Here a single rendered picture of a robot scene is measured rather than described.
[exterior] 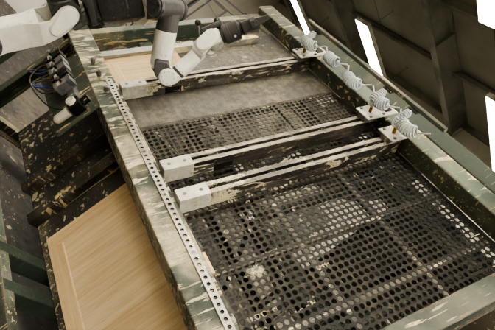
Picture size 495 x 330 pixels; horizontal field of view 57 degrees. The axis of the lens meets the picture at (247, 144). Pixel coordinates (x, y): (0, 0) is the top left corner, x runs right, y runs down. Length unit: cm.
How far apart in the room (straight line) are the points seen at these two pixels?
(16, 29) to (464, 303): 194
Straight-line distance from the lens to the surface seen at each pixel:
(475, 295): 176
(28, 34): 210
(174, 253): 154
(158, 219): 163
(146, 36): 285
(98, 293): 198
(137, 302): 185
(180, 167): 179
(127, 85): 224
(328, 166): 197
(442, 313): 166
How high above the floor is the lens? 122
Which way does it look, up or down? 1 degrees up
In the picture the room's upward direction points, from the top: 54 degrees clockwise
